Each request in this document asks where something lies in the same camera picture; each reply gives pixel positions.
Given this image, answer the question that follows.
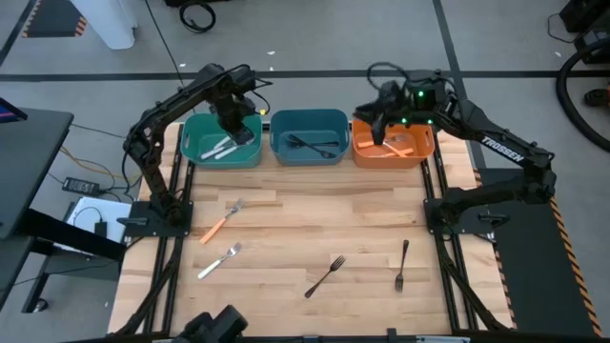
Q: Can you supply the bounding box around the orange plastic bin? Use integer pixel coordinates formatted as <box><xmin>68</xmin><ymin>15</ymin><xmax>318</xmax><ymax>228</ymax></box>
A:
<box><xmin>352</xmin><ymin>116</ymin><xmax>437</xmax><ymax>169</ymax></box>

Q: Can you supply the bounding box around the black equipment case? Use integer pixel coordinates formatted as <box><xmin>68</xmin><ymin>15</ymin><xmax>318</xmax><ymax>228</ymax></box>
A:
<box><xmin>558</xmin><ymin>0</ymin><xmax>610</xmax><ymax>66</ymax></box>

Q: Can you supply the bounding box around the coiled black cable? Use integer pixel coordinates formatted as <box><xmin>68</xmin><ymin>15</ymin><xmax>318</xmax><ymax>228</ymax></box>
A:
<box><xmin>178</xmin><ymin>0</ymin><xmax>218</xmax><ymax>34</ymax></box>

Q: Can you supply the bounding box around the black aluminium table frame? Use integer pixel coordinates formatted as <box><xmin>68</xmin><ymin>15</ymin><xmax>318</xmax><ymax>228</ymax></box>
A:
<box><xmin>107</xmin><ymin>121</ymin><xmax>516</xmax><ymax>343</ymax></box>

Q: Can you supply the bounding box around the black power brick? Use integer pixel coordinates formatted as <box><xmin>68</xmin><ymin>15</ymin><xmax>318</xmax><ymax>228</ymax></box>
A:
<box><xmin>61</xmin><ymin>175</ymin><xmax>101</xmax><ymax>196</ymax></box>

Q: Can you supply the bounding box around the yellow cable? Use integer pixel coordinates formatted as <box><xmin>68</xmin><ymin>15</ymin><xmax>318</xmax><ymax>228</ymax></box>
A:
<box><xmin>59</xmin><ymin>145</ymin><xmax>125</xmax><ymax>178</ymax></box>

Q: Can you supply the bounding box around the black and red caster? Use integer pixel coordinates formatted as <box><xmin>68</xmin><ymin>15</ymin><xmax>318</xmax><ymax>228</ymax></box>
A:
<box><xmin>583</xmin><ymin>85</ymin><xmax>610</xmax><ymax>109</ymax></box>

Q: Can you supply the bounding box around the white box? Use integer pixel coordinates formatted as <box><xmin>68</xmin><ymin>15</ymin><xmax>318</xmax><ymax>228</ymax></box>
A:
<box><xmin>64</xmin><ymin>195</ymin><xmax>133</xmax><ymax>256</ymax></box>

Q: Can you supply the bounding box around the black desk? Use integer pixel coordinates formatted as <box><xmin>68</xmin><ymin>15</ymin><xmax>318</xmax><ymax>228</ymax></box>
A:
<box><xmin>0</xmin><ymin>107</ymin><xmax>128</xmax><ymax>315</ymax></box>

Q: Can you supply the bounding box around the thick black hose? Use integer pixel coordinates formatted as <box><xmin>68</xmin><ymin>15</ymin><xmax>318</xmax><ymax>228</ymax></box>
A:
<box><xmin>555</xmin><ymin>40</ymin><xmax>610</xmax><ymax>153</ymax></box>

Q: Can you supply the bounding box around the black fork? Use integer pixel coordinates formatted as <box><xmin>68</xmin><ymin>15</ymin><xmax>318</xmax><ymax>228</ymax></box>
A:
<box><xmin>394</xmin><ymin>238</ymin><xmax>411</xmax><ymax>294</ymax></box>
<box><xmin>287</xmin><ymin>132</ymin><xmax>338</xmax><ymax>160</ymax></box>
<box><xmin>285</xmin><ymin>139</ymin><xmax>340</xmax><ymax>149</ymax></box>
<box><xmin>303</xmin><ymin>254</ymin><xmax>347</xmax><ymax>300</ymax></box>

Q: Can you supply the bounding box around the black mat with hazard stripes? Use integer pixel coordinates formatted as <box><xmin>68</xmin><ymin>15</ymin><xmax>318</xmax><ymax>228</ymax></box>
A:
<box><xmin>474</xmin><ymin>169</ymin><xmax>605</xmax><ymax>338</ymax></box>

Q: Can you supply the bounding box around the small dark hazard-striped mat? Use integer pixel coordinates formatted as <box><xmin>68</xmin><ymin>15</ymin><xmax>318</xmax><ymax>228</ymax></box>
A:
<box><xmin>21</xmin><ymin>0</ymin><xmax>90</xmax><ymax>39</ymax></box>

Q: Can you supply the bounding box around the white pillar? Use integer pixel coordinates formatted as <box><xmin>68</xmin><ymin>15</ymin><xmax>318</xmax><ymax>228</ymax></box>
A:
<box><xmin>70</xmin><ymin>0</ymin><xmax>139</xmax><ymax>51</ymax></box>

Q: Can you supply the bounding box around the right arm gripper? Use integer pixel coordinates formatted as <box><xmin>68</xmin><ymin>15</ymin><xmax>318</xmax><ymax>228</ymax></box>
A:
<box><xmin>353</xmin><ymin>71</ymin><xmax>452</xmax><ymax>147</ymax></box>

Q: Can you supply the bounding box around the dark teal plastic bin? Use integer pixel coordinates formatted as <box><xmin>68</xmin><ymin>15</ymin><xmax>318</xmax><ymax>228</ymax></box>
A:
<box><xmin>269</xmin><ymin>108</ymin><xmax>352</xmax><ymax>167</ymax></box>

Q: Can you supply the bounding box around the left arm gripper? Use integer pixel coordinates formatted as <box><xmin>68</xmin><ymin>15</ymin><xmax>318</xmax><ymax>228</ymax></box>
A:
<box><xmin>213</xmin><ymin>92</ymin><xmax>256</xmax><ymax>147</ymax></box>

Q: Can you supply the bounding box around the laptop screen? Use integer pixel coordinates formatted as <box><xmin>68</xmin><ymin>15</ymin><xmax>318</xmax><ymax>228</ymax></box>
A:
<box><xmin>0</xmin><ymin>97</ymin><xmax>29</xmax><ymax>125</ymax></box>

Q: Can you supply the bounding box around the green plastic bin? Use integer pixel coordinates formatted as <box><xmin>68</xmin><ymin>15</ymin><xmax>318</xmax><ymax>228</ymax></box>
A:
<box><xmin>179</xmin><ymin>111</ymin><xmax>264</xmax><ymax>170</ymax></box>

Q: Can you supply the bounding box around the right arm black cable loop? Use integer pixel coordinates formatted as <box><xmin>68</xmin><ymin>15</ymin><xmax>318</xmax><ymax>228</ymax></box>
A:
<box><xmin>365</xmin><ymin>60</ymin><xmax>412</xmax><ymax>92</ymax></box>

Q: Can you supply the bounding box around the long black floor cable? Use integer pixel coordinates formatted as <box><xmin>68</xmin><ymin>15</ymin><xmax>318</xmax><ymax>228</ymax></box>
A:
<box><xmin>144</xmin><ymin>0</ymin><xmax>192</xmax><ymax>90</ymax></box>

